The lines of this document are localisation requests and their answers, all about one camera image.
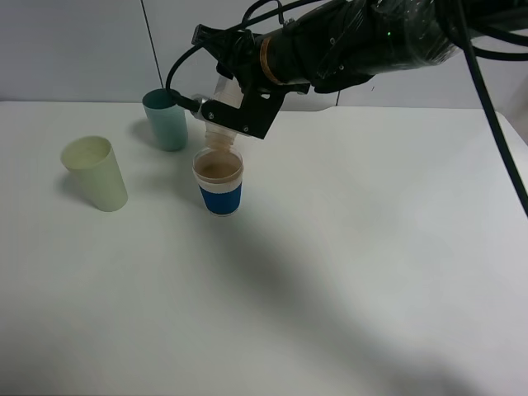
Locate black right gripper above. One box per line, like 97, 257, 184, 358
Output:
191, 24, 257, 93

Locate blue-sleeved clear cup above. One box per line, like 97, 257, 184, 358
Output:
192, 148, 244, 216

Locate teal green plastic cup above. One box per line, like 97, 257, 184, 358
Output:
142, 88, 188, 152

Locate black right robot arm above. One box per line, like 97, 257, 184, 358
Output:
192, 1, 527, 96

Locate black right camera cable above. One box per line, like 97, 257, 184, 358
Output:
164, 0, 528, 218

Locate pink-labelled plastic drink bottle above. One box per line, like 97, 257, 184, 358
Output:
205, 73, 244, 153

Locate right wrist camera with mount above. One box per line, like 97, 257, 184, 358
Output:
194, 77, 310, 139

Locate light green plastic cup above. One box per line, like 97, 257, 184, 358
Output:
60, 136, 128, 212

